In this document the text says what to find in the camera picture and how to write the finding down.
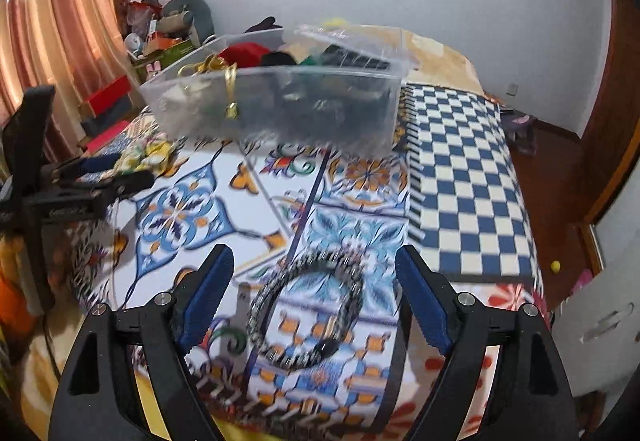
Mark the yellow patterned quilt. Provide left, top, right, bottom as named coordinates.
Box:
left=319, top=19, right=486, bottom=98

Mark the orange pink curtain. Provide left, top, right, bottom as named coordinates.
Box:
left=1, top=0, right=140, bottom=160

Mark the clear plastic storage bin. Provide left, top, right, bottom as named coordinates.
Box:
left=141, top=25, right=412, bottom=158

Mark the green cardboard box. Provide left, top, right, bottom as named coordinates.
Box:
left=132, top=40, right=195, bottom=71

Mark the pink bunny doll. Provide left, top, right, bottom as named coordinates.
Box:
left=145, top=60, right=162, bottom=79

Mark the yellow floral scrunchie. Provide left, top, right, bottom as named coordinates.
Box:
left=113, top=138, right=176, bottom=176

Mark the red box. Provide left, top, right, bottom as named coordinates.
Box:
left=78, top=76, right=131, bottom=119

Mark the grey plush toy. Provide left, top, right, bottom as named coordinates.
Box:
left=156, top=0, right=215, bottom=48

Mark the blue white checkered cloth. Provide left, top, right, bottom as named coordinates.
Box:
left=406, top=83, right=541, bottom=287

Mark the gold ribbon with bell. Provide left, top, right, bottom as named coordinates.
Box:
left=177, top=53, right=240, bottom=120

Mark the dark purple clothing pile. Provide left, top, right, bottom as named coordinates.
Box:
left=245, top=16, right=281, bottom=34

